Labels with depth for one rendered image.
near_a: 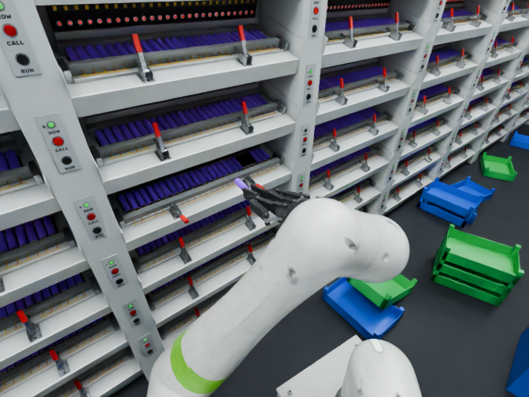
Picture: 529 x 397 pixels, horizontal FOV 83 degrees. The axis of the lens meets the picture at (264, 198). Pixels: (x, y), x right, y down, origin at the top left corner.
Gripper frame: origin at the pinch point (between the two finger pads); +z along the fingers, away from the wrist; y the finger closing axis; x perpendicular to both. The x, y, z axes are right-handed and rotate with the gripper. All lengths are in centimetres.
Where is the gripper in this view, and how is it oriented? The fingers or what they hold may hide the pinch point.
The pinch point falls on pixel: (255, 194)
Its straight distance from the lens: 75.6
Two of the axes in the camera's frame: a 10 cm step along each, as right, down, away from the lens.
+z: -5.7, -2.6, 7.8
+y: -8.1, 3.5, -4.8
